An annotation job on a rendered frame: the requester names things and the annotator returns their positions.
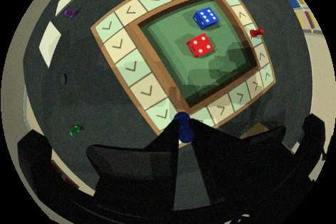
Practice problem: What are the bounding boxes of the blue die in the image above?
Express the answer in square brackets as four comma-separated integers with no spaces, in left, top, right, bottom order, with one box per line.
[193,7,219,30]

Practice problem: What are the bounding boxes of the purple pawn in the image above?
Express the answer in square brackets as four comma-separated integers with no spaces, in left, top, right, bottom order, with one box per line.
[65,10,76,18]

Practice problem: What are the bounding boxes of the dark blue pawn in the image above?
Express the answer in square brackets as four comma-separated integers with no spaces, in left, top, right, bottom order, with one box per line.
[174,112,194,144]

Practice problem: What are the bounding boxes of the red pawn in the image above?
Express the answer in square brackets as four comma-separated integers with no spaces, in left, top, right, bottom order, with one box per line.
[250,28,264,38]

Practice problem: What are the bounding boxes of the green pawn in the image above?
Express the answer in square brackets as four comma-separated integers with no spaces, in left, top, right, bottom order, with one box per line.
[70,125,80,136]

